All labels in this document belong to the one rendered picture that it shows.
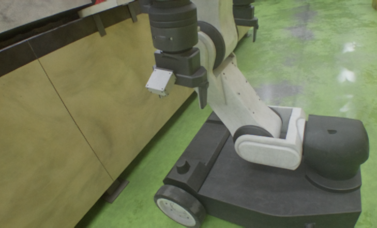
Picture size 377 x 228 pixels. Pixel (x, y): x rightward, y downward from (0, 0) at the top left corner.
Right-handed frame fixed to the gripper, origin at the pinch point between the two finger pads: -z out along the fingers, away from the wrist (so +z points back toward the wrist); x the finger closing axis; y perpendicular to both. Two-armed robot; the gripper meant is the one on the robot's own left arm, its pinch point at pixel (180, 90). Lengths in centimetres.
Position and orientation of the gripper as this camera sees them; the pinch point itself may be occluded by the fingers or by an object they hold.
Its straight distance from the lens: 47.5
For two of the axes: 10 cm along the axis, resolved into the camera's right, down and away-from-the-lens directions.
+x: -8.8, -2.4, 4.1
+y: -4.7, 5.6, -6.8
